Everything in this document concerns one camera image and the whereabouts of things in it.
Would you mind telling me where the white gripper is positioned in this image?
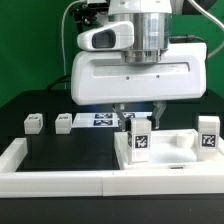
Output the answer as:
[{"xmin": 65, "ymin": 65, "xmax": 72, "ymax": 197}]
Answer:
[{"xmin": 71, "ymin": 43, "xmax": 207, "ymax": 132}]

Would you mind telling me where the white square tabletop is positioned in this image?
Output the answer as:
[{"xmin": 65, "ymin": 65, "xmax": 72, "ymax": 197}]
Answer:
[{"xmin": 114, "ymin": 129, "xmax": 224, "ymax": 170}]

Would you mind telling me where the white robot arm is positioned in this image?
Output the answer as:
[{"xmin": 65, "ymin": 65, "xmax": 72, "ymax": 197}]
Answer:
[{"xmin": 71, "ymin": 0, "xmax": 224, "ymax": 131}]

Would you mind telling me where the white sheet with fiducial markers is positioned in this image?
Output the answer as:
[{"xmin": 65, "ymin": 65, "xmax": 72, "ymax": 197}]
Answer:
[{"xmin": 71, "ymin": 112, "xmax": 153, "ymax": 129}]

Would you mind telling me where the white U-shaped obstacle fence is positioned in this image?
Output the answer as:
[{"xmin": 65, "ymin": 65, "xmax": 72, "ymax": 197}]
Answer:
[{"xmin": 0, "ymin": 138, "xmax": 224, "ymax": 198}]

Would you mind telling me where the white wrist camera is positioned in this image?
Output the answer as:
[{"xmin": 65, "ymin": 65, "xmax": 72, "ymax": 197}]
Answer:
[{"xmin": 77, "ymin": 21, "xmax": 134, "ymax": 51}]

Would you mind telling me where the white cable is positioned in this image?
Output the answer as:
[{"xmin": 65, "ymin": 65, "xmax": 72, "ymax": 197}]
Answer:
[{"xmin": 60, "ymin": 0, "xmax": 88, "ymax": 90}]

